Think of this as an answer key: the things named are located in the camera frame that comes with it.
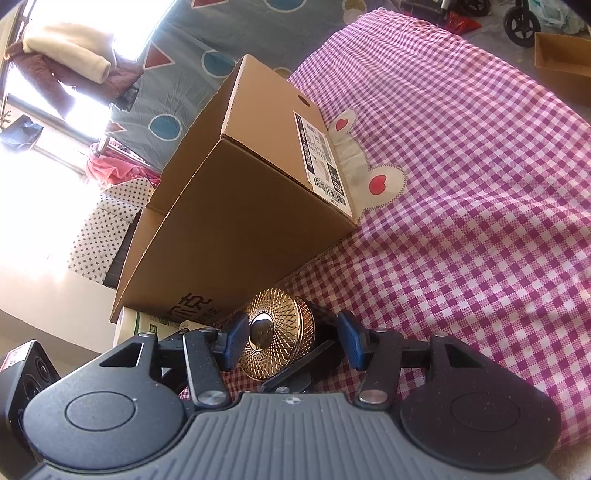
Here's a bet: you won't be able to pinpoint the purple checked cloth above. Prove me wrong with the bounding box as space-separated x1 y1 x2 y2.
179 8 591 455

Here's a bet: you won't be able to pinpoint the red plastic bag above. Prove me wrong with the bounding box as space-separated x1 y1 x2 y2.
445 11 477 36

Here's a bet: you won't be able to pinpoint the green plastic bag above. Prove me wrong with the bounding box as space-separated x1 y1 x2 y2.
538 0 591 34

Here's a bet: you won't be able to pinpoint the maroon jacket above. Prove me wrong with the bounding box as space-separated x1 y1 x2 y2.
6 41 145 121

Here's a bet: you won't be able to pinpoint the blue patterned blanket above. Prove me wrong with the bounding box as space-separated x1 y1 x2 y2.
107 0 385 172

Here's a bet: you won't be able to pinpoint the gold lid black jar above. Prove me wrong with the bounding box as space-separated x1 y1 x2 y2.
238 287 343 382

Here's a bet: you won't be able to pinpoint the white bottle green label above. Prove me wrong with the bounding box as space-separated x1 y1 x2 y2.
113 306 186 348

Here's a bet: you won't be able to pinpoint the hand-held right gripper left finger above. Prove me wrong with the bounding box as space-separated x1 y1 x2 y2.
99 313 251 409

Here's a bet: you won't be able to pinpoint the small cardboard box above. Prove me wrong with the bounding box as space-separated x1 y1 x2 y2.
534 32 591 96

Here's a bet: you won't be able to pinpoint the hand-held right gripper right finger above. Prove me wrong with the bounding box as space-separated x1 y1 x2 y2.
337 309 498 408

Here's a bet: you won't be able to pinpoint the star print white cloth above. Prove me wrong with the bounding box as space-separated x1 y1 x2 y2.
67 180 161 291

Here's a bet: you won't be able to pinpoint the white fleece garment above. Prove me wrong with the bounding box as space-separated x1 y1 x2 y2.
23 20 112 85

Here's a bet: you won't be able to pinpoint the blue bag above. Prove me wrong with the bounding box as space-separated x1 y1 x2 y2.
0 117 43 151

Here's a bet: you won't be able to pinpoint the pink hanging clothes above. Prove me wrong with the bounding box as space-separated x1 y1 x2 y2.
85 147 161 191

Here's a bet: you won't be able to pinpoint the small black wheel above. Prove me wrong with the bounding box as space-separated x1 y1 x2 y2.
503 0 542 47

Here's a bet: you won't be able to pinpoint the large cardboard box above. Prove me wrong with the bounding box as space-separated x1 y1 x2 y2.
110 54 360 325

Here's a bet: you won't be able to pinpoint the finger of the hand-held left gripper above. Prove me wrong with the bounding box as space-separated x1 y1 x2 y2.
259 340 345 394

